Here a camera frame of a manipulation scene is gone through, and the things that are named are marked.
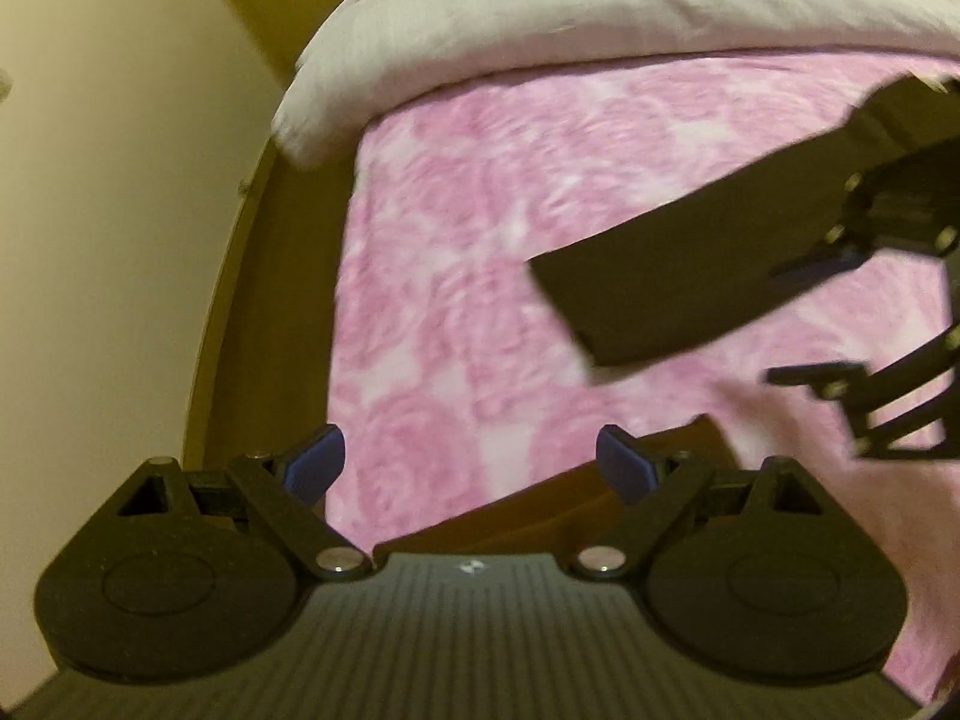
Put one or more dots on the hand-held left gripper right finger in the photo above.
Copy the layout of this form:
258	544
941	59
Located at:
624	466

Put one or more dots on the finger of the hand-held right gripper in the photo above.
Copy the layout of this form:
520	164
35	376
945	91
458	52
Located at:
821	268
825	375

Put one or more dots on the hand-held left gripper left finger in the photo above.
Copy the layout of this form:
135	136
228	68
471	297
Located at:
313	465

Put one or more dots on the dark cloth garment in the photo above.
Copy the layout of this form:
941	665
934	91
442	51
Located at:
675	277

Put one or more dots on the pink floral blanket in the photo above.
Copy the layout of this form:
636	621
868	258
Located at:
465	240

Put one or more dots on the white pillow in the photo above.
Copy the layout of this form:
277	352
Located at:
525	7

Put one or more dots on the wooden bed frame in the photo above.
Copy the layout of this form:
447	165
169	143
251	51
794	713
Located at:
285	277

